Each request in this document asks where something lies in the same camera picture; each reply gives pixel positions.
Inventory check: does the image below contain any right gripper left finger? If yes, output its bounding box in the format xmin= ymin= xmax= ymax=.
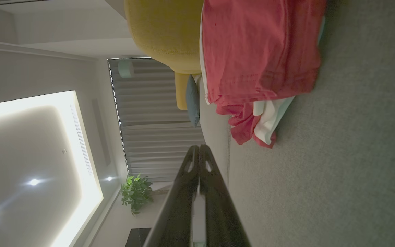
xmin=143 ymin=145 xmax=200 ymax=247

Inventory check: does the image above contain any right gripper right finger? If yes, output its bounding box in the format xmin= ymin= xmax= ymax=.
xmin=199 ymin=144 xmax=253 ymax=247

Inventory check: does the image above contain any red basketball jersey number 23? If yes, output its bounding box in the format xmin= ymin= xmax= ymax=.
xmin=216 ymin=94 xmax=297 ymax=149

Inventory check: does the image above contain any red shorts white trim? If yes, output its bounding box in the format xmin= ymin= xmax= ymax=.
xmin=199 ymin=0 xmax=327 ymax=107

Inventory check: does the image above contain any green potted plant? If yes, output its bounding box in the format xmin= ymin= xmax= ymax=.
xmin=120 ymin=173 xmax=155 ymax=217

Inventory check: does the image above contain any grey sofa seat cushion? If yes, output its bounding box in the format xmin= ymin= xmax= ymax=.
xmin=197 ymin=75 xmax=232 ymax=188

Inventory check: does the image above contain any grey pleated curtain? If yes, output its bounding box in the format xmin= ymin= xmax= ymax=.
xmin=107 ymin=57 xmax=207 ymax=183

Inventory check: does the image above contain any blue throw pillow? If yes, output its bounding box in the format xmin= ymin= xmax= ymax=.
xmin=185 ymin=74 xmax=201 ymax=128

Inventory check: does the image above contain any yellow sofa back cushion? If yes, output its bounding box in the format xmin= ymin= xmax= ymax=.
xmin=174 ymin=72 xmax=198 ymax=111
xmin=123 ymin=0 xmax=205 ymax=75

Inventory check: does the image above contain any wide grey sofa chaise seat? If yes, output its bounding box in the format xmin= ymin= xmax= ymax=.
xmin=228 ymin=0 xmax=395 ymax=247

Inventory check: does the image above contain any floor lamp teal shade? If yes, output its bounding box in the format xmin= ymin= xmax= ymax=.
xmin=118 ymin=59 xmax=135 ymax=79

